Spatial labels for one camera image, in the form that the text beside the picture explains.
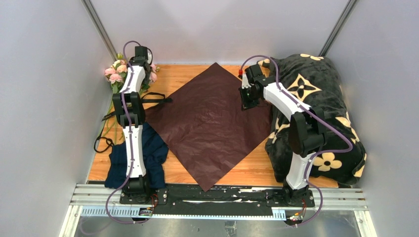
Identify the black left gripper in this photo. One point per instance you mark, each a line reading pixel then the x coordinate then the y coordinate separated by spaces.
pixel 141 58

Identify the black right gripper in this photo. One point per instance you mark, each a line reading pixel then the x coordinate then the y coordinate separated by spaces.
pixel 246 104

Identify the pink fake flower bouquet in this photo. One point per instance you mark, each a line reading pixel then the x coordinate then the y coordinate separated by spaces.
pixel 116 75

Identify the dark red wrapping paper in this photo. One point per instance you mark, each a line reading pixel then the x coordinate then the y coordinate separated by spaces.
pixel 205 127

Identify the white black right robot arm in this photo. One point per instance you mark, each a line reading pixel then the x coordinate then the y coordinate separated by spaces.
pixel 306 135

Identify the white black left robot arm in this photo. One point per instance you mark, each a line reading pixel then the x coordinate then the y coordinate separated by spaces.
pixel 130 114

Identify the navy blue cloth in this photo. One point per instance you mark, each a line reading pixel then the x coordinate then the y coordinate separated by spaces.
pixel 155 153

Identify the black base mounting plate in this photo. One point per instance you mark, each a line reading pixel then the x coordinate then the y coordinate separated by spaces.
pixel 180 199

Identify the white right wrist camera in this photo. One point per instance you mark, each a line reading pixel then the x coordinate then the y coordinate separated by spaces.
pixel 245 85

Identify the aluminium frame rail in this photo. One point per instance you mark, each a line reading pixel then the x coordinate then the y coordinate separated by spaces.
pixel 94 200

